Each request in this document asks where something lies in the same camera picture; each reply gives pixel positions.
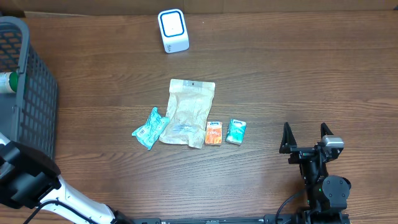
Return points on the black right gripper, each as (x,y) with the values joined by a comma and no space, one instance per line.
(300,153)

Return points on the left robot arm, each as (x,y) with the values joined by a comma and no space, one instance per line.
(31,179)

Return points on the grey plastic mesh basket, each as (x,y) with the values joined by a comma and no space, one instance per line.
(28,116)

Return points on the white barcode scanner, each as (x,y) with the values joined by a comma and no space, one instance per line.
(173,31)

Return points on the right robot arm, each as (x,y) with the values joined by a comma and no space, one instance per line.
(326,193)

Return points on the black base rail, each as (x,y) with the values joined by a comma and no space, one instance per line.
(267,219)

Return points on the orange snack packet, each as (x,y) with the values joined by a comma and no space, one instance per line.
(214,133)

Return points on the teal snack packet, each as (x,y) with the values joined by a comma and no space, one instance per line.
(149,133)

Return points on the beige paper pouch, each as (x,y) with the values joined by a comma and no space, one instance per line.
(188,107)

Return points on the teal Kleenex tissue pack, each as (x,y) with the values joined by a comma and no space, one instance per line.
(236,131)

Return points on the green capped bottle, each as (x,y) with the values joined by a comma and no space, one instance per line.
(9,82)

